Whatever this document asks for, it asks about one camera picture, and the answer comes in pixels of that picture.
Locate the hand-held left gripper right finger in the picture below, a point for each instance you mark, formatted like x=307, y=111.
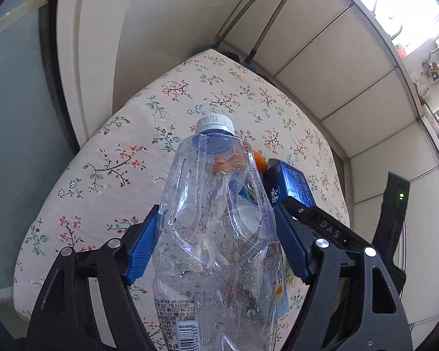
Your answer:
x=292, y=241

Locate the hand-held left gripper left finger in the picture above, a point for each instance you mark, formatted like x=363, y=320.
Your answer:
x=142, y=248

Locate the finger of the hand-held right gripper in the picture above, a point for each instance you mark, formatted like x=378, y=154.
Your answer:
x=329, y=225

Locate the blue and white packet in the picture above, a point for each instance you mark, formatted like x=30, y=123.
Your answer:
x=281, y=289

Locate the blue cardboard box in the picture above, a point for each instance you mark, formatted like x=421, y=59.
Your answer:
x=292, y=186

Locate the clear plastic bottle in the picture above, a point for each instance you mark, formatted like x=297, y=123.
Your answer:
x=212, y=226

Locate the orange peel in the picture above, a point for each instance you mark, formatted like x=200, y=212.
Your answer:
x=260, y=161

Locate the floral tablecloth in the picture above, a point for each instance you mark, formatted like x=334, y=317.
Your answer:
x=113, y=161

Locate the water pipe valves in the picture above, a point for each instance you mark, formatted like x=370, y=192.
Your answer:
x=433, y=67

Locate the frosted glass door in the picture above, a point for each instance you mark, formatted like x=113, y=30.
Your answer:
x=14, y=117

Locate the white kitchen cabinets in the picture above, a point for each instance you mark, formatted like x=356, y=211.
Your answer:
x=314, y=33

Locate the metal mop pole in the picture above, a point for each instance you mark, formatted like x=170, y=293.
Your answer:
x=269, y=25

